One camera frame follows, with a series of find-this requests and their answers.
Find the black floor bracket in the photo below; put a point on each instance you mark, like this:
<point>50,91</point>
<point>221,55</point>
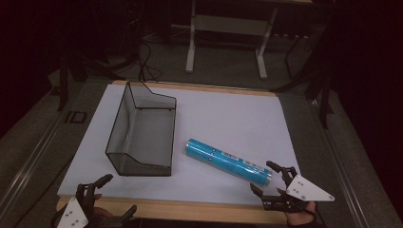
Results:
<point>75,117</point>

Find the blue cylindrical roll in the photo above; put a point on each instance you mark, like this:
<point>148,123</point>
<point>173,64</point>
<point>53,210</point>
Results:
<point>221,159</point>

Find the white metal desk frame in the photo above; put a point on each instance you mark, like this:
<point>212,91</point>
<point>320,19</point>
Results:
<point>231,25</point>

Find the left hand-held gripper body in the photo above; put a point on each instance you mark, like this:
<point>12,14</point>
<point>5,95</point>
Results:
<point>73,216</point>

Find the white table mat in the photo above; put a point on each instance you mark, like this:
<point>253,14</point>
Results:
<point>228,120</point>

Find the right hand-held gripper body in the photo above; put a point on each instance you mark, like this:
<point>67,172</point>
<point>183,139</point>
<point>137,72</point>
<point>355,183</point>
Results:
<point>306,190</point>

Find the person's left hand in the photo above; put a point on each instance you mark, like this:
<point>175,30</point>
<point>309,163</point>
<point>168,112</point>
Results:
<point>102,212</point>

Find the metal floor rail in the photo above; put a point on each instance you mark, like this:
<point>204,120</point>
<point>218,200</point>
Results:
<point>28,164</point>
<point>342,164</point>

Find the person's right hand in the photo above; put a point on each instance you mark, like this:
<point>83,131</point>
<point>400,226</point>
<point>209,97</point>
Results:
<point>299,217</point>

